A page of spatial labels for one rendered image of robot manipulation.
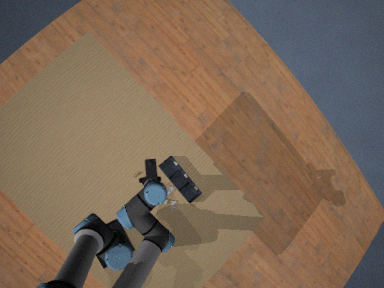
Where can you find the dark grey rack of labelled bins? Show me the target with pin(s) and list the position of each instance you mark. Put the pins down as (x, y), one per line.
(190, 193)

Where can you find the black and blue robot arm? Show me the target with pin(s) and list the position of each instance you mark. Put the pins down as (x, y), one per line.
(92, 234)

